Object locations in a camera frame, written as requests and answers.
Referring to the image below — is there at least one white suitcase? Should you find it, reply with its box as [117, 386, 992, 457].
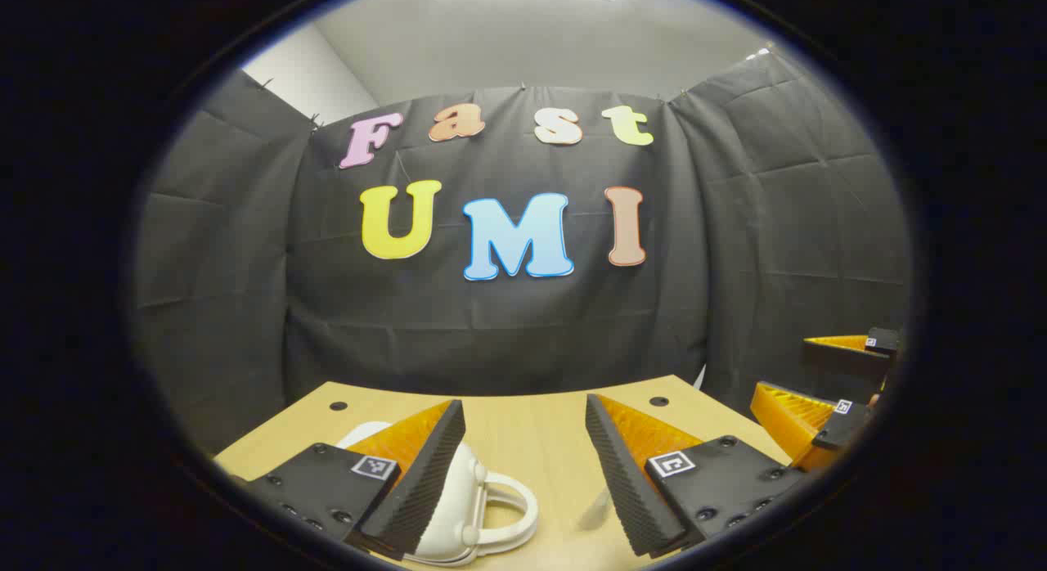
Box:
[335, 421, 541, 568]

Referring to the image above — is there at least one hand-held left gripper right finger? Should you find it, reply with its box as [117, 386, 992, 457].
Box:
[584, 393, 809, 560]

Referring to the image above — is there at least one black backdrop cloth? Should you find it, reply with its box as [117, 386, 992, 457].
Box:
[131, 52, 913, 457]

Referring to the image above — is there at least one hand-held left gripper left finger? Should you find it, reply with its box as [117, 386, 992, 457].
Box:
[241, 399, 467, 562]

